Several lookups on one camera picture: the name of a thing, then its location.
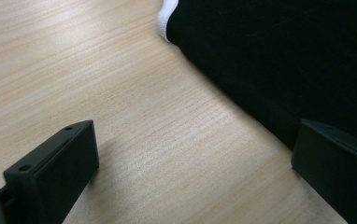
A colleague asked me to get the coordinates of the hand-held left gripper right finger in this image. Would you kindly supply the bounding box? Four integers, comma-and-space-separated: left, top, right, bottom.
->
291, 119, 357, 224

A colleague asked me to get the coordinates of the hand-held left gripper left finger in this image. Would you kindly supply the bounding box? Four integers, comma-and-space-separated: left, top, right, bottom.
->
3, 119, 100, 224

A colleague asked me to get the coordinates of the black garment with white trim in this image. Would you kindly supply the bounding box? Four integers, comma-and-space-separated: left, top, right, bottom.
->
156, 0, 357, 151

